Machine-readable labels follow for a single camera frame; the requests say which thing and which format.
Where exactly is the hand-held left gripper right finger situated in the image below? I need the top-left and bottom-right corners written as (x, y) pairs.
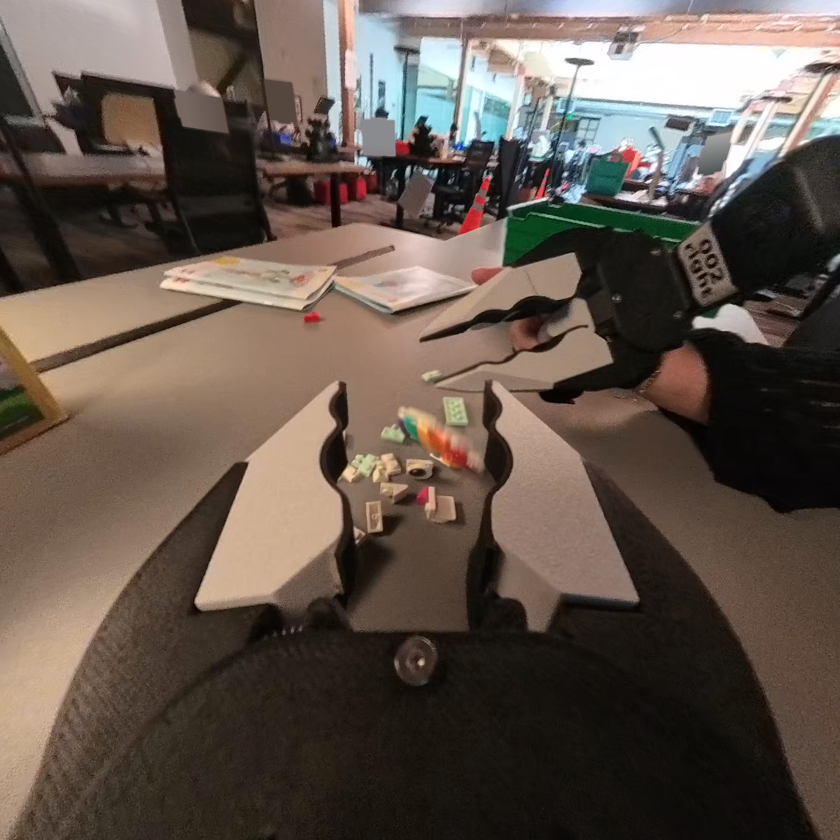
top-left (482, 381), bottom-right (642, 634)

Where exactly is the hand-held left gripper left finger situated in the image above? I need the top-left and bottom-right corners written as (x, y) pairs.
top-left (195, 381), bottom-right (358, 616)

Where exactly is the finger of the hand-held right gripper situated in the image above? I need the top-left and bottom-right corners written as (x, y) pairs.
top-left (433, 325), bottom-right (616, 395)
top-left (419, 252), bottom-right (592, 342)

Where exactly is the rainbow lego plate assembly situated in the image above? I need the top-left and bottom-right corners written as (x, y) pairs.
top-left (397, 406), bottom-right (487, 472)

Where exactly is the person's right forearm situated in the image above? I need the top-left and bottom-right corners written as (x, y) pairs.
top-left (682, 328), bottom-right (840, 513)

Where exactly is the white and pink lego piece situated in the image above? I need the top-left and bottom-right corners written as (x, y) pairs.
top-left (416, 486), bottom-right (457, 524)

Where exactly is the lego instruction booklet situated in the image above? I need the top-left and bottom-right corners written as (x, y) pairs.
top-left (333, 266), bottom-right (479, 315)
top-left (161, 279), bottom-right (319, 311)
top-left (164, 257), bottom-right (337, 301)

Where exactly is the yellow lego set box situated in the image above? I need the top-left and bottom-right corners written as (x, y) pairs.
top-left (0, 326), bottom-right (70, 455)

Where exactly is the person's right hand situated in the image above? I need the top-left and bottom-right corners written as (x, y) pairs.
top-left (471, 266), bottom-right (715, 424)

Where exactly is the green plastic bin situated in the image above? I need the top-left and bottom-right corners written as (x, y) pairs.
top-left (504, 200), bottom-right (700, 266)

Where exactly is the green carry basket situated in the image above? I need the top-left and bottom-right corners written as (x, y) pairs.
top-left (586, 152), bottom-right (632, 196)

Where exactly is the pile of small white pieces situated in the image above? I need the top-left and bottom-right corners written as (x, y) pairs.
top-left (338, 451), bottom-right (437, 536)

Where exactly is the white panel board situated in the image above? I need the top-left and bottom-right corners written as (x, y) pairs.
top-left (397, 174), bottom-right (434, 217)

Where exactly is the row of red storage bins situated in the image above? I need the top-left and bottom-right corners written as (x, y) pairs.
top-left (314, 177), bottom-right (378, 204)

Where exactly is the black floor lamp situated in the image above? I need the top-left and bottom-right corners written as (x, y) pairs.
top-left (394, 45), bottom-right (422, 148)

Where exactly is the dark wooden desk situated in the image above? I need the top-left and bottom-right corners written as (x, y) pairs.
top-left (256, 159), bottom-right (370, 227)
top-left (0, 152), bottom-right (168, 198)

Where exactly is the black office chair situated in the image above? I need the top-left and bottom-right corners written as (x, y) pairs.
top-left (154, 88), bottom-right (277, 257)

